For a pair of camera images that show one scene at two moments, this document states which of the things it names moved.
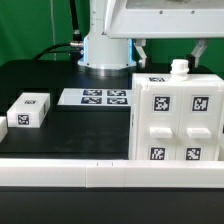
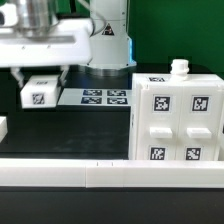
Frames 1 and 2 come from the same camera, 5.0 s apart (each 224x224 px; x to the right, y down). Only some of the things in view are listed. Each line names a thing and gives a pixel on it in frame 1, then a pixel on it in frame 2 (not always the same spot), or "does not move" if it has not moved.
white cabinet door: (198, 125) does not move
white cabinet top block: (29, 110) -> (40, 91)
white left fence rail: (3, 128) does not move
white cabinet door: (159, 121) does not move
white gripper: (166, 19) -> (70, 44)
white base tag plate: (96, 97) does not move
